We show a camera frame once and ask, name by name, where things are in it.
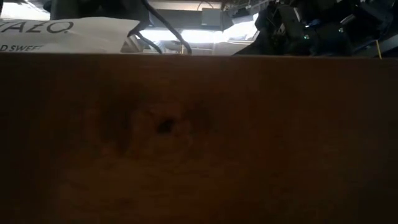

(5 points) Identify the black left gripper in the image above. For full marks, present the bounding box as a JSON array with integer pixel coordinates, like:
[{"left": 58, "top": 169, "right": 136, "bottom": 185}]
[{"left": 49, "top": 0, "right": 153, "bottom": 23}]

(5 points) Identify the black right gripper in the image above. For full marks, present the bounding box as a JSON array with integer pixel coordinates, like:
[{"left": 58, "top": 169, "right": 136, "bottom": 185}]
[{"left": 236, "top": 0, "right": 355, "bottom": 56}]

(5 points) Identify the white orange Tazo tea packet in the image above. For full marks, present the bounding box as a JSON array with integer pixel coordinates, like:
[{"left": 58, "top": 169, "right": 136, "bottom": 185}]
[{"left": 0, "top": 17, "right": 141, "bottom": 54}]

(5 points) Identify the grey ceiling box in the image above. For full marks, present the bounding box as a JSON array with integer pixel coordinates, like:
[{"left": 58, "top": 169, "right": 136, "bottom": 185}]
[{"left": 201, "top": 7, "right": 225, "bottom": 27}]

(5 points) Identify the wooden three-compartment organizer box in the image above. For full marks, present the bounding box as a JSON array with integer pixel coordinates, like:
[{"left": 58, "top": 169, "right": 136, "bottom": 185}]
[{"left": 0, "top": 52, "right": 398, "bottom": 224}]

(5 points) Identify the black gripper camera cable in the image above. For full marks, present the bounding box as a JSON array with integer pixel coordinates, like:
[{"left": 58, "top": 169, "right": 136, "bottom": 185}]
[{"left": 127, "top": 0, "right": 193, "bottom": 54}]

